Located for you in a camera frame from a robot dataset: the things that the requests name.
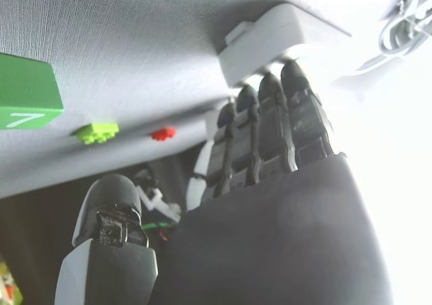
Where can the white power strip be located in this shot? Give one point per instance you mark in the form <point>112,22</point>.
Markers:
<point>263,38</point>

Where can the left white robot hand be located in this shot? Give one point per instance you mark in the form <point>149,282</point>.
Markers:
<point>276,244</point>

